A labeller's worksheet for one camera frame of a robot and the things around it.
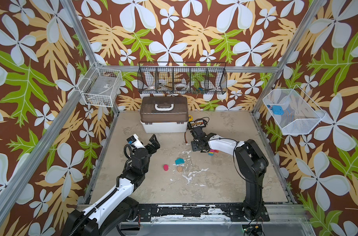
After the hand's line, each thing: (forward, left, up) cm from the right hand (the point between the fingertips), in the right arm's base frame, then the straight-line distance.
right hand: (195, 145), depth 99 cm
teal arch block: (-12, +11, 0) cm, 16 cm away
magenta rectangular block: (-17, -4, +23) cm, 29 cm away
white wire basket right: (+4, -54, +26) cm, 60 cm away
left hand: (-6, +28, +20) cm, 35 cm away
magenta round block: (-15, +20, -1) cm, 25 cm away
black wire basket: (+34, +9, +30) cm, 46 cm away
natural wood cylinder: (-17, +11, 0) cm, 21 cm away
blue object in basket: (+8, -47, +24) cm, 54 cm away
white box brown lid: (+11, +21, +19) cm, 30 cm away
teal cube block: (-7, -10, -1) cm, 12 cm away
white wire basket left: (+20, +58, +33) cm, 70 cm away
